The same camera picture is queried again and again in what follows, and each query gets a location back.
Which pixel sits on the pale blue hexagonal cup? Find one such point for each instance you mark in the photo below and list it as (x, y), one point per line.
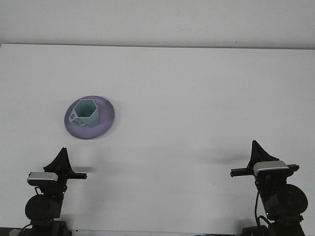
(86, 111)

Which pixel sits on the pale purple round plate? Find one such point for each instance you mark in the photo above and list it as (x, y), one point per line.
(105, 123)

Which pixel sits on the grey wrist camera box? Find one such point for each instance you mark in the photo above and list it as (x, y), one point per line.
(41, 177)
(270, 166)

